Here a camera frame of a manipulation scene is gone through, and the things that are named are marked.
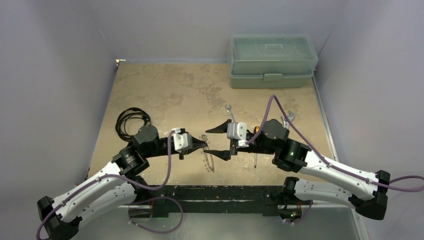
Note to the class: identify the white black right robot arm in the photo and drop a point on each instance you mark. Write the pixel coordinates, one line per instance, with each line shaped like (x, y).
(341, 184)

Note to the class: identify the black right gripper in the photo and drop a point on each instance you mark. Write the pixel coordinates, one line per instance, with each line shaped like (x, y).
(233, 142)

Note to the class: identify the screwdriver black yellow handle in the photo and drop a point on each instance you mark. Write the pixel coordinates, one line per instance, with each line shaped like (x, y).
(255, 159)

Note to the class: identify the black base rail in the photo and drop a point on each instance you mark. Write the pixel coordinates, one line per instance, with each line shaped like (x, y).
(206, 199)

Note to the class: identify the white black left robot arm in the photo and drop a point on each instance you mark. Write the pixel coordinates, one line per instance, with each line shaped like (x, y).
(117, 183)

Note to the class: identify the green translucent plastic toolbox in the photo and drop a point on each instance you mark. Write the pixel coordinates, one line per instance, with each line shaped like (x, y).
(269, 61)

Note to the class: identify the adjustable wrench red handle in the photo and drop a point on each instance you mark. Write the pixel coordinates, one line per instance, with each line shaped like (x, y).
(286, 120)

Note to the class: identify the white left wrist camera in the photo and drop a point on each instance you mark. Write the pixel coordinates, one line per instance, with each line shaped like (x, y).
(182, 140)

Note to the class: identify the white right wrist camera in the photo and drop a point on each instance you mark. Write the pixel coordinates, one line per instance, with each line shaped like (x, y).
(238, 131)

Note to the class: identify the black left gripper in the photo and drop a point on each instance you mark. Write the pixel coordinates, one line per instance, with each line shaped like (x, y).
(196, 144)

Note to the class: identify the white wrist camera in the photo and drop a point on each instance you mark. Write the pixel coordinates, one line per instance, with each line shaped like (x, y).
(182, 140)
(238, 131)

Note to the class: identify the small silver open-end wrench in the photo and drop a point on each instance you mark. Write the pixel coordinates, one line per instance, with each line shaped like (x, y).
(229, 110)

